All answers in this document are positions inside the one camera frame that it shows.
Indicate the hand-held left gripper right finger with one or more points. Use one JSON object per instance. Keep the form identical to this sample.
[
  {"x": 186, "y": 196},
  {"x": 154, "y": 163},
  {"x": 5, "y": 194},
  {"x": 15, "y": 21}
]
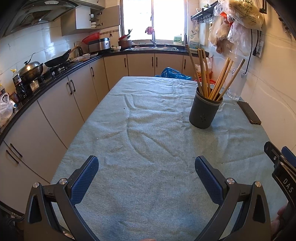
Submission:
[{"x": 208, "y": 183}]

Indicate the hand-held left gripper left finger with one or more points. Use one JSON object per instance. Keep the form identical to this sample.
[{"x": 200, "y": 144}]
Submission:
[{"x": 83, "y": 183}]

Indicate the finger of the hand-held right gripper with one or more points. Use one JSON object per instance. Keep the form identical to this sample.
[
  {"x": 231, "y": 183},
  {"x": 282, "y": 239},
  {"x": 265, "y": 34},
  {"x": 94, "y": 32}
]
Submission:
[
  {"x": 271, "y": 154},
  {"x": 290, "y": 155}
]

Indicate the dark grey utensil holder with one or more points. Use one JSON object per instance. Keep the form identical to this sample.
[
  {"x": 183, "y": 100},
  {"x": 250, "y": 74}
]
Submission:
[{"x": 203, "y": 111}]

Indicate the bunch of wooden chopsticks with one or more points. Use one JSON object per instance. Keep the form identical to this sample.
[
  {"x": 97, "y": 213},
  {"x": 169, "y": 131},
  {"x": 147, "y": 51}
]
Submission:
[{"x": 203, "y": 74}]

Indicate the person's right hand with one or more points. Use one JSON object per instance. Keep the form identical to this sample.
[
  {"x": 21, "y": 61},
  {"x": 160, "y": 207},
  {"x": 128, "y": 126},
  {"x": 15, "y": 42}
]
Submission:
[{"x": 276, "y": 226}]

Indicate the dark smartphone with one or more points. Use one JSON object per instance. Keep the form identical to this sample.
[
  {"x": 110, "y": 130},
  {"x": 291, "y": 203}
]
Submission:
[{"x": 249, "y": 112}]

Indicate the grey-green table cloth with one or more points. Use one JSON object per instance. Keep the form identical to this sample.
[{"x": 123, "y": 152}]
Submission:
[{"x": 150, "y": 139}]

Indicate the beige base cabinets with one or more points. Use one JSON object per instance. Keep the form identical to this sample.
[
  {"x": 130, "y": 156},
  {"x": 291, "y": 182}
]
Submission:
[{"x": 57, "y": 109}]

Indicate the small square container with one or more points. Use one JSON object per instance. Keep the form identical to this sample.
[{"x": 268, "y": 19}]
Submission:
[{"x": 34, "y": 86}]

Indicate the dark glass jar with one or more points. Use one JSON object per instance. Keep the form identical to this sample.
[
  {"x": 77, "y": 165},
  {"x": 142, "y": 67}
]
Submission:
[{"x": 20, "y": 90}]

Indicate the orange and white plastic bag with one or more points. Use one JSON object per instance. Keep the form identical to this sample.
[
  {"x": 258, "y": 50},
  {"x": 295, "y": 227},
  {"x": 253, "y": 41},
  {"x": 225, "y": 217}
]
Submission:
[{"x": 197, "y": 68}]

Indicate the blue plastic bag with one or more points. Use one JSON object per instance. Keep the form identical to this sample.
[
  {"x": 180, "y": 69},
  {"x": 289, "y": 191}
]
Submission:
[{"x": 172, "y": 74}]

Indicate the gas stove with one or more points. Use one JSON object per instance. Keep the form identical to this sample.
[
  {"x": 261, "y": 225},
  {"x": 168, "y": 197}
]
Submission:
[{"x": 57, "y": 70}]

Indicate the black kitchen countertop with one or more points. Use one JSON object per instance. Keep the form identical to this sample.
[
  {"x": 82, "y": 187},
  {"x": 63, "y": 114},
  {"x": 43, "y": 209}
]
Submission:
[{"x": 78, "y": 66}]

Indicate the lidded metal wok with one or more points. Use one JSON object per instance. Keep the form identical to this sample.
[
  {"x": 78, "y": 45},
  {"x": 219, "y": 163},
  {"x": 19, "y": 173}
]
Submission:
[{"x": 31, "y": 71}]

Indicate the black wok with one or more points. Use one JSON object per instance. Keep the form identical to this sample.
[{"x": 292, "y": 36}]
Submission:
[{"x": 56, "y": 62}]

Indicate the cooking oil bottle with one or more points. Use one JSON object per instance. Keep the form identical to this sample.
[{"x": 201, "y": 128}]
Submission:
[{"x": 16, "y": 78}]

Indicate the metal kettle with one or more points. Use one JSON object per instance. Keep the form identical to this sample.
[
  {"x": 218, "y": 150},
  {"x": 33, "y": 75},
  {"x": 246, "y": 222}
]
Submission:
[{"x": 79, "y": 52}]

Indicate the white packet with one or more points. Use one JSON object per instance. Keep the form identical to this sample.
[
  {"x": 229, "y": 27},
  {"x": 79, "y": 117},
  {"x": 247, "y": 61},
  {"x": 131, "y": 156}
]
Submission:
[{"x": 194, "y": 43}]

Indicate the white bowl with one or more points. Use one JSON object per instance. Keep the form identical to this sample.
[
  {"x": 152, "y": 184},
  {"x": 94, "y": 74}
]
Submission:
[{"x": 116, "y": 48}]

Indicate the silver rice cooker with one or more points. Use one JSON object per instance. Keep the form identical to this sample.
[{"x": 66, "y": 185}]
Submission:
[{"x": 99, "y": 45}]

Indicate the steel sink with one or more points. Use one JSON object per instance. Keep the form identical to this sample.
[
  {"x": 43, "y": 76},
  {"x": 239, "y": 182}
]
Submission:
[{"x": 161, "y": 48}]

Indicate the hanging plastic bags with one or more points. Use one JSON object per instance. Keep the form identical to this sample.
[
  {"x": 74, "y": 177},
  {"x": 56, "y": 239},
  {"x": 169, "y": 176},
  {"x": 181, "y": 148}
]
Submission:
[{"x": 240, "y": 14}]

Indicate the red plastic basin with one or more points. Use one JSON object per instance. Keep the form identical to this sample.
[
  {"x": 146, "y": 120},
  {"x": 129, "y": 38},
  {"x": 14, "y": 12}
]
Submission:
[{"x": 90, "y": 38}]

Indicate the brown cooking pot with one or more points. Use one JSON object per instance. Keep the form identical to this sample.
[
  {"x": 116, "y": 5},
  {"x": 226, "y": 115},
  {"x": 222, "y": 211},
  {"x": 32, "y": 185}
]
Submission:
[{"x": 124, "y": 44}]

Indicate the green and white box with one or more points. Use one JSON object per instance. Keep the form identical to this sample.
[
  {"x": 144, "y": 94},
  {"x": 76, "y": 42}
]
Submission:
[{"x": 178, "y": 40}]

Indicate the metal sink faucet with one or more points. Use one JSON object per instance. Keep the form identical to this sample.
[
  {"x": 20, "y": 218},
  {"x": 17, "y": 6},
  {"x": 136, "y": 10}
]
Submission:
[{"x": 153, "y": 42}]

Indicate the pink cloth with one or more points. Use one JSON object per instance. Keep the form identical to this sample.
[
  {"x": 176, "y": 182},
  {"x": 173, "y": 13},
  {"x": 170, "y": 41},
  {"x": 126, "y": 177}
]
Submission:
[{"x": 149, "y": 30}]

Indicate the kitchen window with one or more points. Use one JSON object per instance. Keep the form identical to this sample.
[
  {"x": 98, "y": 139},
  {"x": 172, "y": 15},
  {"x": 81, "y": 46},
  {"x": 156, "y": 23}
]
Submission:
[{"x": 166, "y": 18}]

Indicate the range hood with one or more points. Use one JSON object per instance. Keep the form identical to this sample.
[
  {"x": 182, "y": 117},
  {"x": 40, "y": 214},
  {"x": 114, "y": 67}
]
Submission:
[{"x": 39, "y": 14}]

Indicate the black wall hook rack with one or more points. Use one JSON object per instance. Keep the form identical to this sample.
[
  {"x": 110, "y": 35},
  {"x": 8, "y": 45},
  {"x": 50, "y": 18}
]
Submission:
[{"x": 203, "y": 11}]

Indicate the beige wall cabinet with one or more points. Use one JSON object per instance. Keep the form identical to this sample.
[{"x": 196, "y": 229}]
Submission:
[{"x": 74, "y": 20}]

